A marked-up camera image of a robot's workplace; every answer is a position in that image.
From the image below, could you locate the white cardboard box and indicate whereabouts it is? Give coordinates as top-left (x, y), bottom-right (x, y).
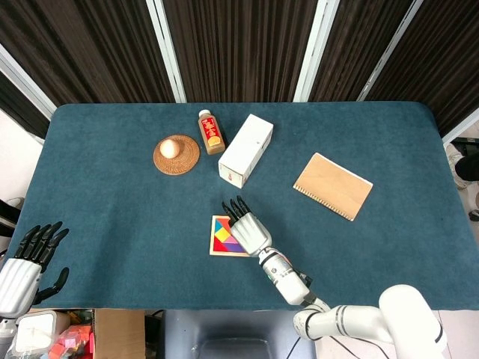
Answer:
top-left (218, 113), bottom-right (275, 189)

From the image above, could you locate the box of colourful blocks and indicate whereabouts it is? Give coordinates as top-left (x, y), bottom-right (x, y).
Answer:
top-left (47, 324), bottom-right (94, 359)

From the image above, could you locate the beige egg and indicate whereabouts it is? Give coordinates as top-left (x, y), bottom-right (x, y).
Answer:
top-left (159, 138), bottom-right (181, 159)

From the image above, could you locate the brown spiral notebook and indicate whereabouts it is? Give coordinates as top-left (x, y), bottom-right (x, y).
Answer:
top-left (293, 152), bottom-right (374, 222)

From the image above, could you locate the wooden tangram puzzle tray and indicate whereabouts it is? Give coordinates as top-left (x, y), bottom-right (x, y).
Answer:
top-left (209, 215), bottom-right (251, 258)

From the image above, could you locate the white plastic container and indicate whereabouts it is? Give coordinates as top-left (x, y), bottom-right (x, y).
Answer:
top-left (13, 312), bottom-right (58, 354)

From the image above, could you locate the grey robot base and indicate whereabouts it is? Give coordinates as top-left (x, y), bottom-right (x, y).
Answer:
top-left (161, 309), bottom-right (317, 359)

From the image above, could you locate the round woven rattan coaster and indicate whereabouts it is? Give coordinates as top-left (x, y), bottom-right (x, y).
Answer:
top-left (153, 134), bottom-right (201, 176)

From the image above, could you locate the white shoe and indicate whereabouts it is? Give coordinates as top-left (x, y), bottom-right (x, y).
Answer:
top-left (445, 144), bottom-right (468, 191)

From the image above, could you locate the brown cardboard box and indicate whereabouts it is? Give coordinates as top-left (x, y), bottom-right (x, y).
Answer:
top-left (93, 308), bottom-right (147, 359)

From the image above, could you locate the black cable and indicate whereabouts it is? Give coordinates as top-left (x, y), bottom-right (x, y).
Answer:
top-left (291, 334), bottom-right (394, 359)

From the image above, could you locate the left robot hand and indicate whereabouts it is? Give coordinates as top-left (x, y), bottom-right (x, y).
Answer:
top-left (0, 221), bottom-right (70, 319)

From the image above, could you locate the blue table cloth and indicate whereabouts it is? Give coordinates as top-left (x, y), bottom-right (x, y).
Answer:
top-left (0, 101), bottom-right (479, 311)

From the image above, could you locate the white frame post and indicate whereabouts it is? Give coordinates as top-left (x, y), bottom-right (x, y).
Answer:
top-left (144, 0), bottom-right (187, 104)
top-left (356, 0), bottom-right (427, 102)
top-left (442, 107), bottom-right (479, 145)
top-left (0, 43), bottom-right (58, 120)
top-left (293, 0), bottom-right (341, 103)

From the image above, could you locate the brown drink bottle red label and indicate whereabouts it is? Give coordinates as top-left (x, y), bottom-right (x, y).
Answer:
top-left (198, 109), bottom-right (228, 156)

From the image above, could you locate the dark brown curtain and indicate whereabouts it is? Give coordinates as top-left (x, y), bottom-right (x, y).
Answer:
top-left (0, 0), bottom-right (479, 140)

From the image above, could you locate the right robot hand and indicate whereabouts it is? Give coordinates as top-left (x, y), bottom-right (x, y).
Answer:
top-left (222, 195), bottom-right (272, 258)

